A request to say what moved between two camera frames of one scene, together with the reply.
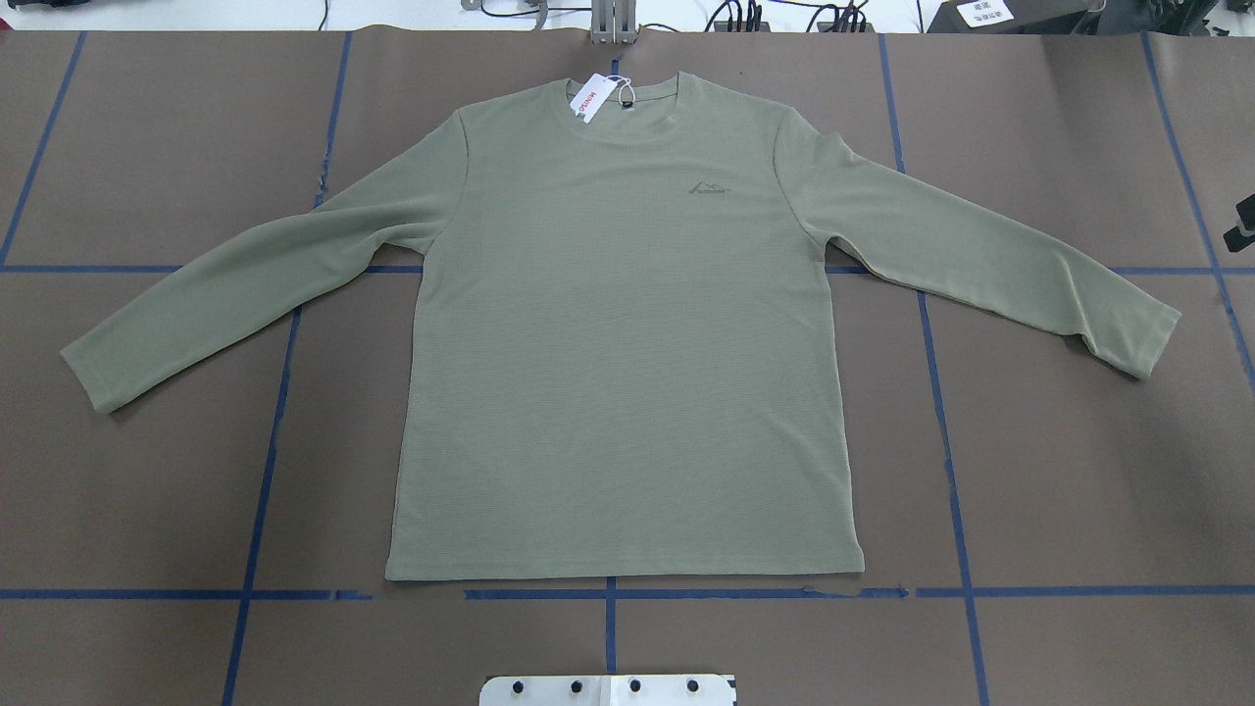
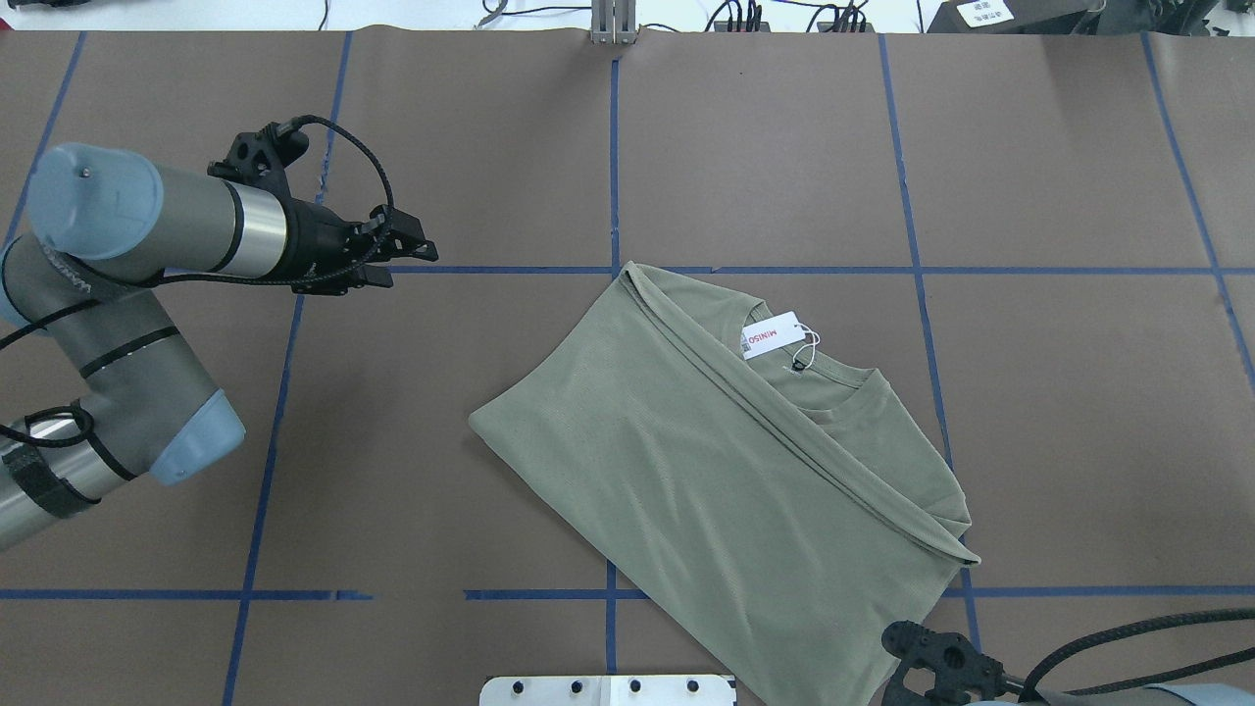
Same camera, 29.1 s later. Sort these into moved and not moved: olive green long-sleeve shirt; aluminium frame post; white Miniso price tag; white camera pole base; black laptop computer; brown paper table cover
Moved: white Miniso price tag; olive green long-sleeve shirt
Not moved: black laptop computer; aluminium frame post; white camera pole base; brown paper table cover
